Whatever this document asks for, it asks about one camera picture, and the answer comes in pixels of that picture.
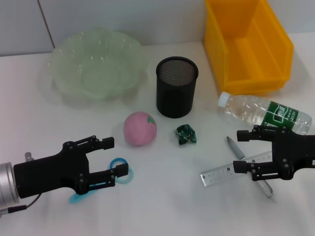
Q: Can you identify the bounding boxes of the green glass fruit plate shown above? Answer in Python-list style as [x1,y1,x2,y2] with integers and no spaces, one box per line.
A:
[48,27,148,101]

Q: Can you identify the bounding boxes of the black mesh pen cup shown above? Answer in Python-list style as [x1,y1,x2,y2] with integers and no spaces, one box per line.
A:
[155,56,199,119]

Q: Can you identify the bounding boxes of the pink toy peach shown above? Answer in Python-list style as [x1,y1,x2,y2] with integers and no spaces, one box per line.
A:
[123,112,158,148]

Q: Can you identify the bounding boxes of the clear plastic ruler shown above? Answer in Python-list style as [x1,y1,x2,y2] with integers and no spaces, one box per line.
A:
[200,150,274,187]

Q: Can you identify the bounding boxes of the yellow plastic bin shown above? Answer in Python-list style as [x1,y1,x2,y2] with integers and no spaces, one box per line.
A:
[204,0,294,96]

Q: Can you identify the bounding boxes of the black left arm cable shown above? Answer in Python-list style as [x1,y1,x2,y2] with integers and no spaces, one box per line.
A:
[0,193,42,217]

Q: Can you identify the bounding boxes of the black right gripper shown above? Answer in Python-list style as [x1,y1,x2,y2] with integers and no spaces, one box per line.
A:
[233,124,315,182]

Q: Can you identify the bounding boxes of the silver ballpoint pen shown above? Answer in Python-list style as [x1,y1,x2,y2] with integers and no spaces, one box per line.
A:
[226,136,276,203]

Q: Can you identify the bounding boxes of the blue scissors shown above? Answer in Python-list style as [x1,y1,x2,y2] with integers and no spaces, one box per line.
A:
[68,158,135,205]

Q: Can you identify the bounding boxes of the clear green-label water bottle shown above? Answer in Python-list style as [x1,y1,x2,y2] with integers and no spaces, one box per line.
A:
[217,91,312,135]

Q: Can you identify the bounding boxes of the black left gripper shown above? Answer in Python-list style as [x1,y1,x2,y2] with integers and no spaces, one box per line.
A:
[13,135,129,199]

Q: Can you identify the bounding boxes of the green plastic wrapper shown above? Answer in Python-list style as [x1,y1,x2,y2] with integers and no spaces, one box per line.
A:
[173,124,198,146]

